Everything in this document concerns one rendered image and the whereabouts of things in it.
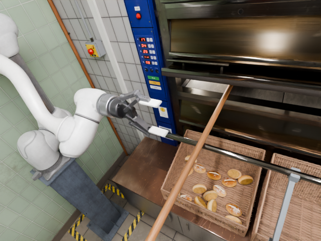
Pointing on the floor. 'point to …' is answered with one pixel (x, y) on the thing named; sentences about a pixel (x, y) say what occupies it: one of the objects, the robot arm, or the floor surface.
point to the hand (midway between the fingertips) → (160, 119)
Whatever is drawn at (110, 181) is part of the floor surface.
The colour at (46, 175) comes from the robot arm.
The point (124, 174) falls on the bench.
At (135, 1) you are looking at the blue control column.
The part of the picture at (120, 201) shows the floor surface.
